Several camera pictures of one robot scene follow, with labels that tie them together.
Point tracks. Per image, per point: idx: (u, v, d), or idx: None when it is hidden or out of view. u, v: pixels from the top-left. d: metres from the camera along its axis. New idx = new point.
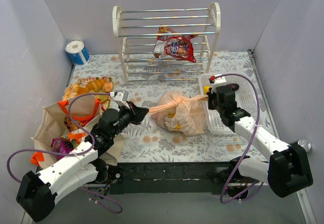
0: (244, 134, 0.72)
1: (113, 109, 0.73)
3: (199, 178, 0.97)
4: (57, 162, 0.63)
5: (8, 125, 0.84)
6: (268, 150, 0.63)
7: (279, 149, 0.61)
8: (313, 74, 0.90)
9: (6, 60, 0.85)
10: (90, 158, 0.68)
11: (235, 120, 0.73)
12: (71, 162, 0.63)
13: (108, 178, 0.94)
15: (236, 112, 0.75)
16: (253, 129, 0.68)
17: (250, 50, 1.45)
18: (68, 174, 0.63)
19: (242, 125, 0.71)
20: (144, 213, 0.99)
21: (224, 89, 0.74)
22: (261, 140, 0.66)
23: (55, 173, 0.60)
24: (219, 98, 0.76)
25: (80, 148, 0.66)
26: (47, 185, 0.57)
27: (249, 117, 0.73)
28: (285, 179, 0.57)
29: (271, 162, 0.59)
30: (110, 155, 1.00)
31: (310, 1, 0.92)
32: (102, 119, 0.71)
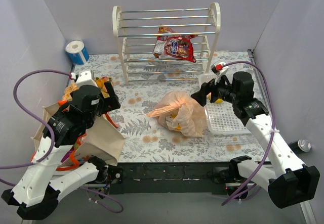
0: (257, 135, 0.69)
1: (91, 86, 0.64)
3: (199, 178, 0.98)
4: (26, 174, 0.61)
5: (9, 125, 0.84)
6: (280, 165, 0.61)
7: (292, 167, 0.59)
8: (313, 74, 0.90)
9: (6, 60, 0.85)
10: (60, 152, 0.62)
11: (251, 113, 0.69)
12: (38, 171, 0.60)
13: (108, 178, 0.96)
15: (252, 104, 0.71)
16: (270, 134, 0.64)
17: (250, 50, 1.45)
18: (43, 181, 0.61)
19: (257, 126, 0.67)
20: (144, 213, 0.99)
21: (243, 77, 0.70)
22: (275, 151, 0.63)
23: (26, 188, 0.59)
24: (235, 86, 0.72)
25: (41, 151, 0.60)
26: (23, 205, 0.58)
27: (266, 114, 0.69)
28: (287, 196, 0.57)
29: (279, 179, 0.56)
30: (110, 155, 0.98)
31: (310, 1, 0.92)
32: (76, 95, 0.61)
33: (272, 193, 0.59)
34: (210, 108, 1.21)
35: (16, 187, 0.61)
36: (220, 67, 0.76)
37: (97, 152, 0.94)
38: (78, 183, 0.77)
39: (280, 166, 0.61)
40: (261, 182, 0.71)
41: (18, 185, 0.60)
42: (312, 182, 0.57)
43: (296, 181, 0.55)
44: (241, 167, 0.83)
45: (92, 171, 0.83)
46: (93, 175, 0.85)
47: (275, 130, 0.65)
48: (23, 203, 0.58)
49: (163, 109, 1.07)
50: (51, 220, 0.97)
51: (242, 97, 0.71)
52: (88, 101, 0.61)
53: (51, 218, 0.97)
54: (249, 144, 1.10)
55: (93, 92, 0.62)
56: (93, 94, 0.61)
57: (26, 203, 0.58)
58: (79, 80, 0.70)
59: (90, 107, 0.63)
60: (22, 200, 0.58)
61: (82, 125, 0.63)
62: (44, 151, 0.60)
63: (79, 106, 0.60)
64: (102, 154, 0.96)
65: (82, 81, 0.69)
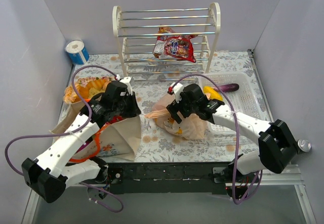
0: (226, 123, 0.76)
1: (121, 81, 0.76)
3: (199, 178, 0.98)
4: (54, 143, 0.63)
5: (9, 125, 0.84)
6: (253, 133, 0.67)
7: (262, 129, 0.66)
8: (313, 74, 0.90)
9: (6, 60, 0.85)
10: (89, 132, 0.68)
11: (212, 112, 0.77)
12: (69, 140, 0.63)
13: (108, 178, 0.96)
15: (209, 103, 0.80)
16: (233, 116, 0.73)
17: (250, 50, 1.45)
18: (68, 154, 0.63)
19: (221, 115, 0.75)
20: (144, 213, 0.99)
21: (190, 87, 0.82)
22: (244, 125, 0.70)
23: (53, 156, 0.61)
24: (189, 98, 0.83)
25: (76, 124, 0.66)
26: (47, 171, 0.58)
27: (223, 104, 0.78)
28: (276, 155, 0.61)
29: (260, 143, 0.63)
30: (127, 145, 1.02)
31: (310, 1, 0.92)
32: (110, 87, 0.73)
33: (266, 162, 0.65)
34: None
35: (41, 155, 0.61)
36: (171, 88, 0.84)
37: (116, 140, 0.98)
38: (82, 176, 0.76)
39: (253, 133, 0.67)
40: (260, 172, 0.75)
41: (44, 153, 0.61)
42: (287, 133, 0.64)
43: (272, 139, 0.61)
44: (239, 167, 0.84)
45: (94, 166, 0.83)
46: (94, 173, 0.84)
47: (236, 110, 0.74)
48: (46, 169, 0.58)
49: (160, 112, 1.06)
50: (51, 220, 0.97)
51: (199, 103, 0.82)
52: (119, 92, 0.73)
53: (51, 218, 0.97)
54: (249, 144, 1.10)
55: (123, 85, 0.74)
56: (123, 86, 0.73)
57: (51, 169, 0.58)
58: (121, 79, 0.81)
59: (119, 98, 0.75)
60: (46, 167, 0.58)
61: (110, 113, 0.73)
62: (79, 125, 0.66)
63: (112, 93, 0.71)
64: (120, 142, 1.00)
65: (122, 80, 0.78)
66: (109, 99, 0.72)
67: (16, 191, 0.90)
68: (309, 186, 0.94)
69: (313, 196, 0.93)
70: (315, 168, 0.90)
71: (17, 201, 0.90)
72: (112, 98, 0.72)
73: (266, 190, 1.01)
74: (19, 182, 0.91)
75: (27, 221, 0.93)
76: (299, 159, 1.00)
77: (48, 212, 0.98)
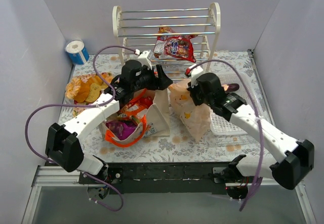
0: (245, 128, 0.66)
1: (133, 61, 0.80)
3: (199, 178, 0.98)
4: (81, 113, 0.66)
5: (9, 125, 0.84)
6: (278, 151, 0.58)
7: (289, 148, 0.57)
8: (313, 74, 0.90)
9: (6, 60, 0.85)
10: (112, 108, 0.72)
11: (230, 108, 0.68)
12: (95, 111, 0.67)
13: (108, 178, 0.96)
15: (229, 99, 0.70)
16: (257, 123, 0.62)
17: (250, 50, 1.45)
18: (92, 125, 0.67)
19: (242, 118, 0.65)
20: (144, 214, 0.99)
21: (207, 78, 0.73)
22: (268, 137, 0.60)
23: (80, 123, 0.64)
24: (205, 88, 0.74)
25: (101, 100, 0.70)
26: (74, 134, 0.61)
27: (245, 104, 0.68)
28: (295, 177, 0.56)
29: (283, 163, 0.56)
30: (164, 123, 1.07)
31: (310, 1, 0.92)
32: (124, 69, 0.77)
33: (278, 177, 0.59)
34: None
35: (68, 122, 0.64)
36: (189, 71, 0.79)
37: (156, 119, 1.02)
38: (88, 165, 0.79)
39: (278, 150, 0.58)
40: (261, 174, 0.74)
41: (72, 120, 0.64)
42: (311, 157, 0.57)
43: (296, 162, 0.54)
44: (241, 168, 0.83)
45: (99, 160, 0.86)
46: (96, 169, 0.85)
47: (260, 117, 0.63)
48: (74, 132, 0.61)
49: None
50: (50, 220, 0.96)
51: (215, 96, 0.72)
52: (134, 72, 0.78)
53: (51, 218, 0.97)
54: (249, 144, 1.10)
55: (136, 66, 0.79)
56: (137, 68, 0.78)
57: (78, 133, 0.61)
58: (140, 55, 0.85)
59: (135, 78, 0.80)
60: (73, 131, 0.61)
61: (130, 93, 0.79)
62: (104, 100, 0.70)
63: (128, 76, 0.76)
64: (158, 120, 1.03)
65: (141, 57, 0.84)
66: (126, 80, 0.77)
67: (16, 191, 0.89)
68: (309, 186, 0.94)
69: (313, 196, 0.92)
70: (316, 168, 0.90)
71: (16, 201, 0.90)
72: (129, 80, 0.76)
73: (266, 190, 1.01)
74: (19, 182, 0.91)
75: (27, 221, 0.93)
76: None
77: (48, 213, 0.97)
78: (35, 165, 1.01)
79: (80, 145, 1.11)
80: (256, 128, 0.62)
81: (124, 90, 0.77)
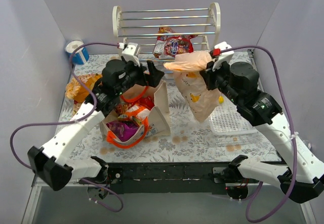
0: (272, 137, 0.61)
1: (118, 61, 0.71)
3: (199, 178, 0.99)
4: (59, 132, 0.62)
5: (9, 125, 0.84)
6: (305, 175, 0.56)
7: (318, 175, 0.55)
8: (313, 74, 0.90)
9: (7, 60, 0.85)
10: (94, 120, 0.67)
11: (262, 114, 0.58)
12: (74, 129, 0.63)
13: (108, 178, 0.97)
15: (261, 101, 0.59)
16: (291, 141, 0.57)
17: (250, 50, 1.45)
18: (73, 142, 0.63)
19: (276, 133, 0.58)
20: (144, 214, 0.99)
21: (243, 73, 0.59)
22: (299, 159, 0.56)
23: (59, 144, 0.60)
24: (237, 83, 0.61)
25: (81, 113, 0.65)
26: (52, 159, 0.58)
27: (280, 114, 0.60)
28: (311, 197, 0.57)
29: (307, 187, 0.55)
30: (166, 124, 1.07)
31: (310, 1, 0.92)
32: (105, 73, 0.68)
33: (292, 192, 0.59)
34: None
35: (46, 143, 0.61)
36: (217, 52, 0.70)
37: (157, 121, 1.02)
38: (83, 172, 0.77)
39: (306, 175, 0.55)
40: (265, 178, 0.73)
41: (50, 141, 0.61)
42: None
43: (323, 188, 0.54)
44: (242, 168, 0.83)
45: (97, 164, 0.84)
46: (95, 172, 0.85)
47: (296, 133, 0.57)
48: (52, 158, 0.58)
49: (188, 66, 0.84)
50: (50, 220, 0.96)
51: (247, 95, 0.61)
52: (118, 76, 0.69)
53: (50, 218, 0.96)
54: (249, 144, 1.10)
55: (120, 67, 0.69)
56: (121, 69, 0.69)
57: (57, 157, 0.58)
58: (125, 50, 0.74)
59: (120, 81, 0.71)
60: (51, 155, 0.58)
61: (115, 98, 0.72)
62: (84, 113, 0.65)
63: (110, 81, 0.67)
64: (158, 119, 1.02)
65: (128, 53, 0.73)
66: (109, 85, 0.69)
67: (15, 191, 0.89)
68: None
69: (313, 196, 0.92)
70: None
71: (16, 201, 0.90)
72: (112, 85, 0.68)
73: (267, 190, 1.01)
74: (19, 182, 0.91)
75: (26, 221, 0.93)
76: None
77: (48, 213, 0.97)
78: None
79: (80, 145, 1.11)
80: (289, 146, 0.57)
81: (107, 95, 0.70)
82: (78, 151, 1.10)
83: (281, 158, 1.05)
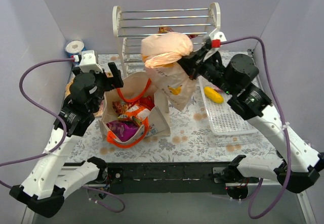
0: (263, 130, 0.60)
1: (85, 75, 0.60)
3: (199, 178, 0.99)
4: (35, 166, 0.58)
5: (9, 125, 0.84)
6: (298, 164, 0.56)
7: (312, 163, 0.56)
8: (313, 74, 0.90)
9: (7, 60, 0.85)
10: (71, 144, 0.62)
11: (255, 110, 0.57)
12: (49, 161, 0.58)
13: (108, 178, 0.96)
15: (252, 94, 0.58)
16: (283, 132, 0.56)
17: (250, 50, 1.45)
18: (53, 174, 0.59)
19: (267, 125, 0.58)
20: (144, 214, 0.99)
21: (243, 68, 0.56)
22: (292, 149, 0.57)
23: (37, 181, 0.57)
24: (233, 78, 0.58)
25: (53, 141, 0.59)
26: (35, 197, 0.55)
27: (270, 105, 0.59)
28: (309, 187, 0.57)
29: (303, 176, 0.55)
30: (165, 124, 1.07)
31: (310, 1, 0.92)
32: (72, 90, 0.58)
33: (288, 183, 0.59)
34: (210, 101, 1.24)
35: (25, 180, 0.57)
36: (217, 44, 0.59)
37: (156, 120, 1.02)
38: (81, 180, 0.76)
39: (301, 164, 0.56)
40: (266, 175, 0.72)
41: (28, 179, 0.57)
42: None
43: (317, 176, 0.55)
44: (242, 167, 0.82)
45: (93, 170, 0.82)
46: (94, 174, 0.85)
47: (287, 124, 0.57)
48: (34, 195, 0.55)
49: (171, 56, 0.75)
50: (50, 220, 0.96)
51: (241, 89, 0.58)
52: (88, 91, 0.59)
53: (51, 218, 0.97)
54: (249, 144, 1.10)
55: (89, 82, 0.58)
56: (91, 84, 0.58)
57: (39, 195, 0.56)
58: (83, 61, 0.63)
59: (91, 95, 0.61)
60: (33, 193, 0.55)
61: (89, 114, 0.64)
62: (56, 141, 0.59)
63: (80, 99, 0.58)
64: (158, 119, 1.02)
65: (88, 63, 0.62)
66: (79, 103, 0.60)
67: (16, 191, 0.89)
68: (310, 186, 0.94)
69: (313, 196, 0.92)
70: None
71: (16, 202, 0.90)
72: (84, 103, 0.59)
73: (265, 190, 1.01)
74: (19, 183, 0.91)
75: (27, 221, 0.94)
76: None
77: None
78: (35, 165, 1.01)
79: (80, 145, 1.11)
80: (282, 138, 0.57)
81: (78, 115, 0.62)
82: (78, 151, 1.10)
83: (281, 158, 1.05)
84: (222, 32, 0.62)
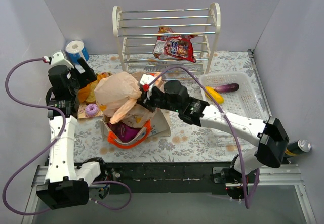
0: (215, 127, 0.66)
1: (58, 65, 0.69)
3: (199, 178, 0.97)
4: (50, 157, 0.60)
5: (8, 124, 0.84)
6: (251, 136, 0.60)
7: (260, 130, 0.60)
8: (313, 74, 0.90)
9: (7, 60, 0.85)
10: (73, 128, 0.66)
11: (198, 116, 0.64)
12: (63, 145, 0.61)
13: (108, 177, 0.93)
15: (192, 105, 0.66)
16: (224, 118, 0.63)
17: (250, 50, 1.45)
18: (71, 157, 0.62)
19: (209, 119, 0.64)
20: (145, 214, 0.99)
21: (174, 89, 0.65)
22: (239, 127, 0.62)
23: (60, 165, 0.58)
24: (172, 99, 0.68)
25: (56, 127, 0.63)
26: (65, 178, 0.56)
27: (208, 105, 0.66)
28: (275, 154, 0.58)
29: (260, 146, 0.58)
30: (166, 124, 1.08)
31: (310, 1, 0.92)
32: (51, 80, 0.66)
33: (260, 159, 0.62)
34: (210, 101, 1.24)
35: (47, 174, 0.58)
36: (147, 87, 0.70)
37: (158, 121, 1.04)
38: (90, 176, 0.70)
39: (251, 136, 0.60)
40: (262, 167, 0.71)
41: (50, 171, 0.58)
42: (280, 128, 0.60)
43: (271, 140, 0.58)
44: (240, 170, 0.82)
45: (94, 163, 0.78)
46: (97, 171, 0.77)
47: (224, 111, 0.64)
48: (65, 177, 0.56)
49: (127, 106, 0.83)
50: (50, 220, 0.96)
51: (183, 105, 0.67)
52: (65, 76, 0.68)
53: (51, 217, 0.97)
54: (249, 144, 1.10)
55: (64, 69, 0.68)
56: (66, 69, 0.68)
57: (68, 174, 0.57)
58: (53, 60, 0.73)
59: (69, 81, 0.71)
60: (62, 176, 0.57)
61: (75, 97, 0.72)
62: (59, 126, 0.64)
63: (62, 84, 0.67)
64: (159, 121, 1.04)
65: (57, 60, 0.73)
66: (62, 89, 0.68)
67: (16, 191, 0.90)
68: (309, 186, 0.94)
69: (313, 197, 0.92)
70: (315, 167, 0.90)
71: (16, 202, 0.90)
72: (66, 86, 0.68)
73: (267, 190, 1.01)
74: (19, 183, 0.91)
75: (27, 221, 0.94)
76: (299, 158, 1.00)
77: (48, 212, 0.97)
78: (35, 165, 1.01)
79: (80, 145, 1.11)
80: (225, 123, 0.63)
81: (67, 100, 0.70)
82: (78, 151, 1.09)
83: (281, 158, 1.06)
84: (148, 75, 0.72)
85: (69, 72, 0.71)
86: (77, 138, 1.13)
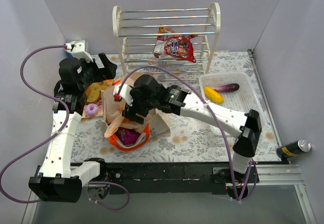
0: (196, 117, 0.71)
1: (71, 58, 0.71)
3: (199, 179, 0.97)
4: (48, 151, 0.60)
5: (8, 124, 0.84)
6: (232, 128, 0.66)
7: (242, 123, 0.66)
8: (313, 74, 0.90)
9: (7, 60, 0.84)
10: (75, 125, 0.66)
11: (175, 102, 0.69)
12: (61, 141, 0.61)
13: (108, 178, 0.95)
15: (171, 92, 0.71)
16: (207, 108, 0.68)
17: (250, 50, 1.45)
18: (68, 154, 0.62)
19: (193, 109, 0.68)
20: (144, 214, 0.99)
21: (143, 80, 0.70)
22: (222, 119, 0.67)
23: (55, 162, 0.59)
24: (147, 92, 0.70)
25: (58, 122, 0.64)
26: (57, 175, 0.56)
27: (189, 94, 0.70)
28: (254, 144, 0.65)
29: (242, 137, 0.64)
30: (166, 126, 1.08)
31: (310, 1, 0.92)
32: (63, 72, 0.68)
33: (238, 149, 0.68)
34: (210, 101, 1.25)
35: (42, 168, 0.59)
36: None
37: (156, 124, 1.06)
38: (88, 175, 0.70)
39: (233, 128, 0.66)
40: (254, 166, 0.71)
41: (45, 165, 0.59)
42: (258, 121, 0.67)
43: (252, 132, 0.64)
44: (236, 169, 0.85)
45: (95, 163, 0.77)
46: (97, 170, 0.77)
47: (207, 102, 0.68)
48: (56, 174, 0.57)
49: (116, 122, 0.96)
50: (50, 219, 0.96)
51: (158, 95, 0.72)
52: (76, 70, 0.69)
53: (51, 217, 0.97)
54: None
55: (75, 62, 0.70)
56: (76, 63, 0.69)
57: (62, 172, 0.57)
58: (74, 49, 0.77)
59: (79, 76, 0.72)
60: (54, 173, 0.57)
61: (82, 93, 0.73)
62: (62, 122, 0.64)
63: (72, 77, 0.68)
64: (158, 123, 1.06)
65: (78, 50, 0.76)
66: (70, 83, 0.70)
67: (16, 191, 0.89)
68: (309, 186, 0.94)
69: (313, 196, 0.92)
70: (315, 167, 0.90)
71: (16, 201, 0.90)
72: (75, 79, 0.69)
73: (266, 190, 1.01)
74: (19, 183, 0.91)
75: (27, 221, 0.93)
76: (299, 158, 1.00)
77: (48, 212, 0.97)
78: (35, 164, 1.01)
79: (80, 145, 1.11)
80: (208, 114, 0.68)
81: (74, 95, 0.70)
82: (78, 151, 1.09)
83: (281, 158, 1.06)
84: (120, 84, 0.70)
85: (80, 65, 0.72)
86: (77, 138, 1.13)
